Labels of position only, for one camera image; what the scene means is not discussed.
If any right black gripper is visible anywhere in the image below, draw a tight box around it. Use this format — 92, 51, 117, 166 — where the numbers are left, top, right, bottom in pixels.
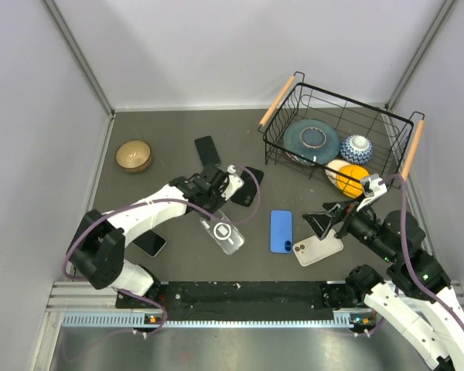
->
301, 190, 396, 261

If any white-edged black phone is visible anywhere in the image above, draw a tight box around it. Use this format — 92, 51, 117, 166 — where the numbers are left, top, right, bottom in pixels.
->
132, 230, 166, 257

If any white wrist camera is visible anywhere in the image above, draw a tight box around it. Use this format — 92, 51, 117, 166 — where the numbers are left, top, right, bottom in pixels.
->
220, 165, 244, 201
357, 174, 387, 212

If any blue white patterned bowl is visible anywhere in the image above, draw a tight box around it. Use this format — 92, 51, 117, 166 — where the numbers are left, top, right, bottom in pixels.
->
340, 134, 373, 165

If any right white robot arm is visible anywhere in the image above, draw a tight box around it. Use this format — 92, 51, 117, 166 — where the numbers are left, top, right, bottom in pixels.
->
302, 201, 464, 370

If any beige phone case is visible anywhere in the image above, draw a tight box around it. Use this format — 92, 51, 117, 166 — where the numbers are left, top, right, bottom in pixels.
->
293, 230, 343, 267

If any aluminium rail with cable duct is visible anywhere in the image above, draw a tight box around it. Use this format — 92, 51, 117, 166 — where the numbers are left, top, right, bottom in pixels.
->
46, 281, 464, 329

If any yellow bowl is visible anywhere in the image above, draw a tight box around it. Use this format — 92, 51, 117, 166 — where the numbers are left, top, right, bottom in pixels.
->
336, 164, 370, 199

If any teal-edged black phone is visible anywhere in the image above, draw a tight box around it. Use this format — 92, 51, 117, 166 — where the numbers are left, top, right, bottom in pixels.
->
194, 135, 221, 167

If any purple cable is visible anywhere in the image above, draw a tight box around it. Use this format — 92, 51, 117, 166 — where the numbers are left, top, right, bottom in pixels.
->
382, 173, 464, 345
63, 164, 261, 337

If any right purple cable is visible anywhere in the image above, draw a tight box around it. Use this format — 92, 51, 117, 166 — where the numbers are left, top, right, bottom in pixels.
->
382, 173, 464, 345

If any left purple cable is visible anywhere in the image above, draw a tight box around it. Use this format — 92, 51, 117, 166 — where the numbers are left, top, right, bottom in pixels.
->
63, 164, 261, 337

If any black wire basket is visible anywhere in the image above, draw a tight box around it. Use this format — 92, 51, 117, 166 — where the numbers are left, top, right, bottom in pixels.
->
258, 71, 416, 197

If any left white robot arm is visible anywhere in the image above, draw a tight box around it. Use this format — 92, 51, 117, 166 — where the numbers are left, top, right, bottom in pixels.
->
63, 165, 244, 307

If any blue-grey ceramic plate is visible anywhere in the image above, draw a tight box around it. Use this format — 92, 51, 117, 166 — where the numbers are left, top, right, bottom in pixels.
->
282, 119, 341, 166

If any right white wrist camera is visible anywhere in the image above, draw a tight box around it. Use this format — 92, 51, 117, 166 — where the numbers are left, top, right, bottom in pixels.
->
357, 174, 387, 212

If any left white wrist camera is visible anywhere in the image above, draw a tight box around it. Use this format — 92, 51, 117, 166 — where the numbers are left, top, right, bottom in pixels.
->
220, 165, 244, 201

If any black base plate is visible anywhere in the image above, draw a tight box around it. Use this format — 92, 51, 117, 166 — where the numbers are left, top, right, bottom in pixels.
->
115, 281, 367, 322

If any blue phone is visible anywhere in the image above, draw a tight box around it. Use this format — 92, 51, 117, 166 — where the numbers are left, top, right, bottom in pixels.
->
270, 210, 293, 254

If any cream bowl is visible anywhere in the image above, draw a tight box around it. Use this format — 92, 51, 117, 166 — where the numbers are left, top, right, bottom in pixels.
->
325, 159, 349, 185

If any tan ceramic bowl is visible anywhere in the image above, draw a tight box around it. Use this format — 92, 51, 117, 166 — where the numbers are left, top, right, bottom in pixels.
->
115, 139, 152, 173

